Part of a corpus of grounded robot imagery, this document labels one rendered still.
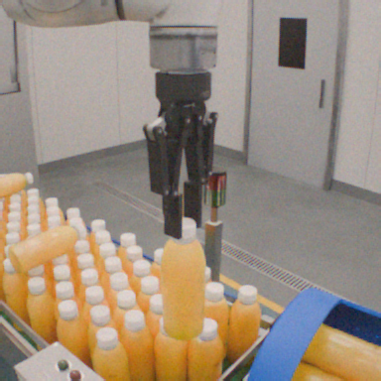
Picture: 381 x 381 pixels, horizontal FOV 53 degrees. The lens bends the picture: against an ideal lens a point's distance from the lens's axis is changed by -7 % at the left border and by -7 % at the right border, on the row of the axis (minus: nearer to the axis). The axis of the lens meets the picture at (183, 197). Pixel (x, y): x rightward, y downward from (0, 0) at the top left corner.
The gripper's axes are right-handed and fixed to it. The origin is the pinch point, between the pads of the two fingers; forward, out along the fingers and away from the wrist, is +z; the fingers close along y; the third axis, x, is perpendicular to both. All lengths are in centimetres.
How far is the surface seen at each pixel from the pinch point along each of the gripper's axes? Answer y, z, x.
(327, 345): 7.2, 18.9, -23.7
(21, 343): -13, 48, 45
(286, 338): 1.7, 16.0, -18.5
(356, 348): 8.4, 18.3, -28.1
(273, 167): 372, 129, 176
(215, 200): 42, 20, 24
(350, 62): 366, -4, 92
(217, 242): 44, 34, 24
